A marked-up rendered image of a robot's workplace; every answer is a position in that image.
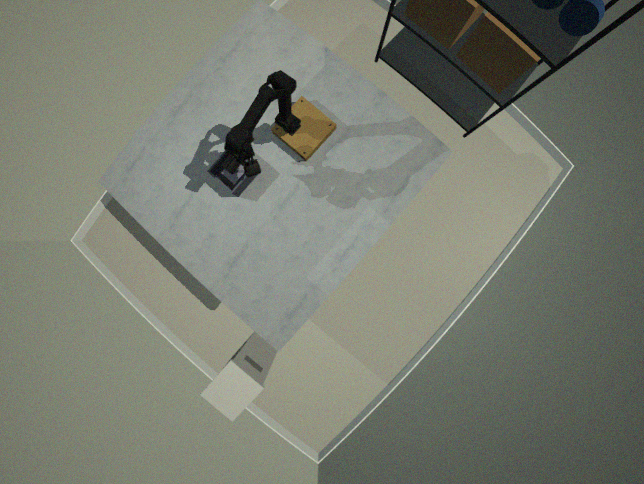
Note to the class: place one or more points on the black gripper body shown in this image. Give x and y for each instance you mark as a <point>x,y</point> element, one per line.
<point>252,167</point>

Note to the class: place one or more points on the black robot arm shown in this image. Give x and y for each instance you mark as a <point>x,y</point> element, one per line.
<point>239,139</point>

